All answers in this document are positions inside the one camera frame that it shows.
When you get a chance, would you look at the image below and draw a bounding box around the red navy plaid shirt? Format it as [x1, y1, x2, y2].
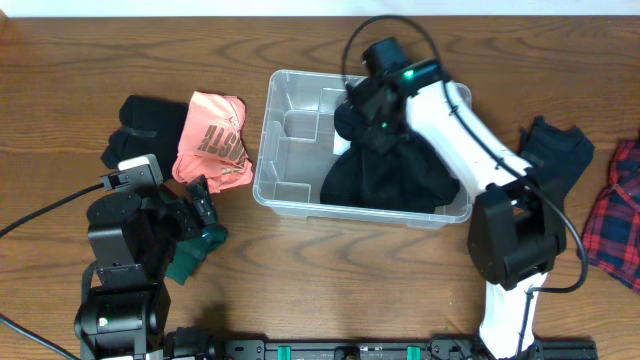
[582, 140, 639, 292]

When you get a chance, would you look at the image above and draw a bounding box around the folded black garment with tape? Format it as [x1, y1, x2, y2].
[101, 95, 188, 179]

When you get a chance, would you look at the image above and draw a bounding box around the dark navy garment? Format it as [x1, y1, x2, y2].
[519, 116, 595, 195]

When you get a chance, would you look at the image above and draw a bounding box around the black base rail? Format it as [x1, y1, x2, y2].
[164, 327, 599, 360]

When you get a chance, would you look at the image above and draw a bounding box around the white label in bin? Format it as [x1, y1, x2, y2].
[333, 132, 351, 155]

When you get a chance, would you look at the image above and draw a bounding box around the large black garment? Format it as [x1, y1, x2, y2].
[320, 101, 461, 213]

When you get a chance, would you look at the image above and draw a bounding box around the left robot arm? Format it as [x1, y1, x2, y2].
[74, 177, 217, 359]

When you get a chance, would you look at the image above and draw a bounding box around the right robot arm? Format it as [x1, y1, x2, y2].
[336, 38, 566, 359]

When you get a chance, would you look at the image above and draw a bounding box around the dark green folded garment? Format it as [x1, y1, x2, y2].
[166, 225, 228, 285]

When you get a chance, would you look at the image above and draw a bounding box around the pink folded printed t-shirt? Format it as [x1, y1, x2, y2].
[172, 92, 253, 193]

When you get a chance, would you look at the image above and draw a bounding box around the clear plastic storage bin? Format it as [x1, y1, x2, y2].
[253, 69, 472, 229]

